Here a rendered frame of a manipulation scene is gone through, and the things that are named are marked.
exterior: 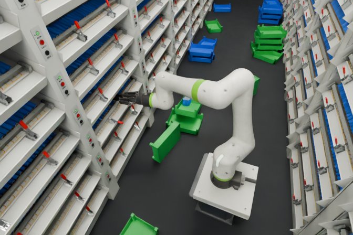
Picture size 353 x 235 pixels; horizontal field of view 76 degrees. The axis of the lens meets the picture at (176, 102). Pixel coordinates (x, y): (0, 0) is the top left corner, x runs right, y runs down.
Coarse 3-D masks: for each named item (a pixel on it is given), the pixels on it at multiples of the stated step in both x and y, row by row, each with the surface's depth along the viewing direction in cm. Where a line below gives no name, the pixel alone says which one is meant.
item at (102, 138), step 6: (132, 78) 169; (138, 78) 170; (138, 84) 170; (132, 90) 165; (138, 90) 169; (120, 108) 152; (126, 108) 155; (120, 114) 149; (108, 126) 140; (114, 126) 144; (102, 132) 137; (108, 132) 138; (102, 138) 134; (102, 144) 135
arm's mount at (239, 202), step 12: (204, 168) 140; (240, 168) 139; (252, 168) 138; (204, 180) 134; (204, 192) 129; (216, 192) 128; (228, 192) 128; (240, 192) 127; (252, 192) 127; (216, 204) 124; (228, 204) 123; (240, 204) 122; (240, 216) 122
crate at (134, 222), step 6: (132, 216) 144; (132, 222) 149; (138, 222) 149; (144, 222) 145; (126, 228) 144; (132, 228) 146; (138, 228) 146; (144, 228) 146; (150, 228) 146; (156, 228) 139; (120, 234) 139; (126, 234) 144; (132, 234) 143; (138, 234) 143; (144, 234) 143; (150, 234) 143; (156, 234) 139
